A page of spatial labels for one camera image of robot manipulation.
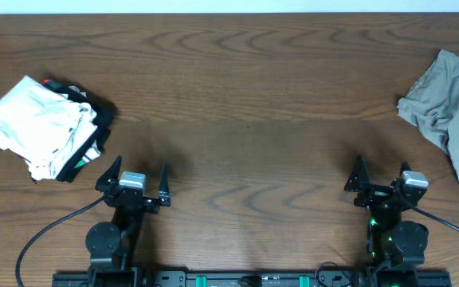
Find grey-green shorts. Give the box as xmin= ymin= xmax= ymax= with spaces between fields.
xmin=397 ymin=50 xmax=459 ymax=181

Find black folded garment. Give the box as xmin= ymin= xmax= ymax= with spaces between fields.
xmin=41 ymin=78 xmax=115 ymax=184

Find left black cable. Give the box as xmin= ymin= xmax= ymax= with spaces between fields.
xmin=14 ymin=194 xmax=107 ymax=287

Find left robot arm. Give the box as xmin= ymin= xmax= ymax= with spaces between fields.
xmin=52 ymin=156 xmax=171 ymax=287

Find white folded garment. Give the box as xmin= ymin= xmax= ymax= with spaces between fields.
xmin=0 ymin=76 xmax=97 ymax=180

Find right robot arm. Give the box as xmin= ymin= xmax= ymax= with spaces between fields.
xmin=344 ymin=155 xmax=452 ymax=287

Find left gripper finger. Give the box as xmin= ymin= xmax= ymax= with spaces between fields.
xmin=95 ymin=155 xmax=122 ymax=191
xmin=159 ymin=163 xmax=171 ymax=206

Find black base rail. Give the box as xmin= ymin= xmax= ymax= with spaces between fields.
xmin=151 ymin=269 xmax=367 ymax=287

